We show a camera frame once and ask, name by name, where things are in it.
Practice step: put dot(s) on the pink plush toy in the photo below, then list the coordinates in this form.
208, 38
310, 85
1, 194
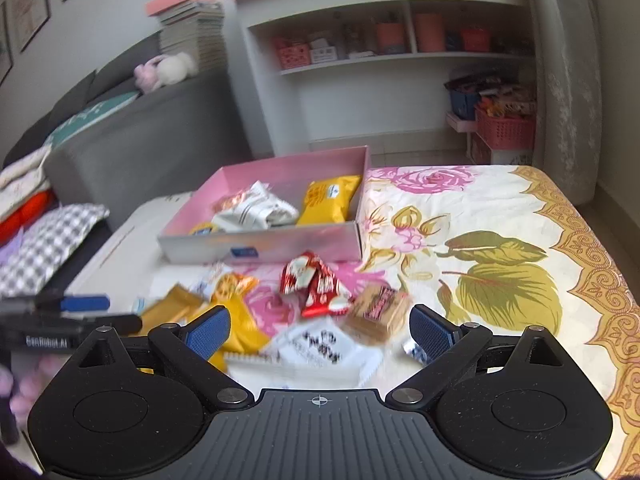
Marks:
164, 70

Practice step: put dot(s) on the blue white small packet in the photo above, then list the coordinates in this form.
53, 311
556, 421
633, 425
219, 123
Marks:
415, 352

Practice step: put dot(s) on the large yellow sandwich cake packet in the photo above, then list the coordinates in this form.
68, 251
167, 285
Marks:
328, 201

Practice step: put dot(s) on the grey sofa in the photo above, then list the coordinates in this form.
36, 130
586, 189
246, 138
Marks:
167, 142

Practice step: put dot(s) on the pink cardboard box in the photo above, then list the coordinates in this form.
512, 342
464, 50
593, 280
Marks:
288, 177

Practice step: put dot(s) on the white shelf unit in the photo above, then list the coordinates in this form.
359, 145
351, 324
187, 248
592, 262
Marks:
338, 73

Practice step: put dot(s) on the lace curtain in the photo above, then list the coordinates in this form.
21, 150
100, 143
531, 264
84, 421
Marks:
569, 95

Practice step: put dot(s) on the stack of books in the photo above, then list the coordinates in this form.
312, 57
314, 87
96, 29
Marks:
193, 27

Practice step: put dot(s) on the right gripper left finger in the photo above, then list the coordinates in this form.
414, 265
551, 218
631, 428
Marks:
184, 352

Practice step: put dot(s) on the brown wafer packet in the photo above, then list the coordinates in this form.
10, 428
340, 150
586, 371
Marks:
378, 312

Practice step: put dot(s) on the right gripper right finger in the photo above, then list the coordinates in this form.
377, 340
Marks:
452, 352

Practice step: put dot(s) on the teal cushion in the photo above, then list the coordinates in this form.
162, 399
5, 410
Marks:
89, 117

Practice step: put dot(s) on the orange yellow snack packet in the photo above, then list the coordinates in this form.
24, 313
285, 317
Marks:
227, 288

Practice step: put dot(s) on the red white snack packet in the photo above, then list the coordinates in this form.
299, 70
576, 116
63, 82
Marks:
320, 291

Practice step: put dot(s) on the floral table cloth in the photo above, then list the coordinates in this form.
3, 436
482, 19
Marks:
497, 245

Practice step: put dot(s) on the golden long snack packet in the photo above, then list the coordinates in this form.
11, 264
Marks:
177, 306

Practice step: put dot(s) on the grey checked pillow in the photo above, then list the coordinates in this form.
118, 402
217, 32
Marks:
46, 246

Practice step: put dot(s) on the yellow biscuit packet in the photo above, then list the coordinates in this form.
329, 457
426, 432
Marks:
205, 228

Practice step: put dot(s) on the pink plastic basket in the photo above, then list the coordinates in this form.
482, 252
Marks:
505, 134

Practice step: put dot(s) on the white nut snack packet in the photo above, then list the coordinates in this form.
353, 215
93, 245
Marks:
255, 208

